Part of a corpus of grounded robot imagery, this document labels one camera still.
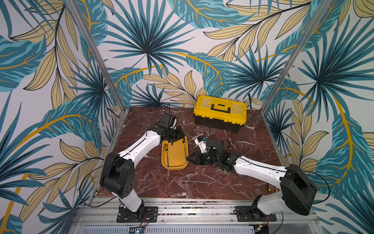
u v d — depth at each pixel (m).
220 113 0.96
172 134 0.72
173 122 0.72
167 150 0.96
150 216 0.72
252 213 0.66
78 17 0.70
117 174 0.44
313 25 0.75
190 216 0.75
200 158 0.70
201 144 0.75
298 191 0.42
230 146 1.00
